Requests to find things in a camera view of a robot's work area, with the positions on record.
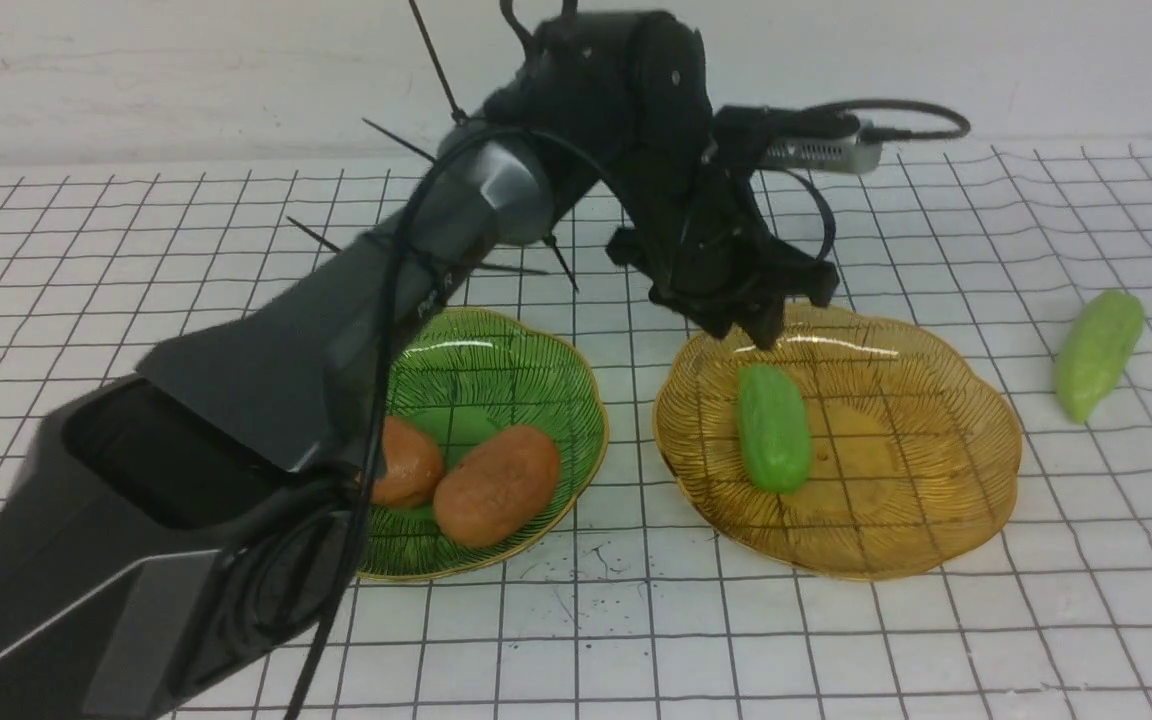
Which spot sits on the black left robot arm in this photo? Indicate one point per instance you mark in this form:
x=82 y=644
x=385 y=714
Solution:
x=174 y=527

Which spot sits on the green glass plate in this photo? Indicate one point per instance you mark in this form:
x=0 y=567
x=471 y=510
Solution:
x=471 y=374

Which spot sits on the amber glass plate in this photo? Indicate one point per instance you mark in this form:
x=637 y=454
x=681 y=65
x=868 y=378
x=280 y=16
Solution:
x=916 y=458

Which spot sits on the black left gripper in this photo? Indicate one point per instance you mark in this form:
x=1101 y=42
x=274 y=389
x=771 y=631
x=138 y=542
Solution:
x=709 y=252

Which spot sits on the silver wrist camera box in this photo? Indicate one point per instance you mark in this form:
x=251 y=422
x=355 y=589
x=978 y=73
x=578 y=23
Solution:
x=834 y=143

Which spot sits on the green cucumber smooth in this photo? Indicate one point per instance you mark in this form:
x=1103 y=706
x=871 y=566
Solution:
x=774 y=432

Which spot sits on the white grid tablecloth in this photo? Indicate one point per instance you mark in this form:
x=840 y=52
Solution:
x=631 y=608

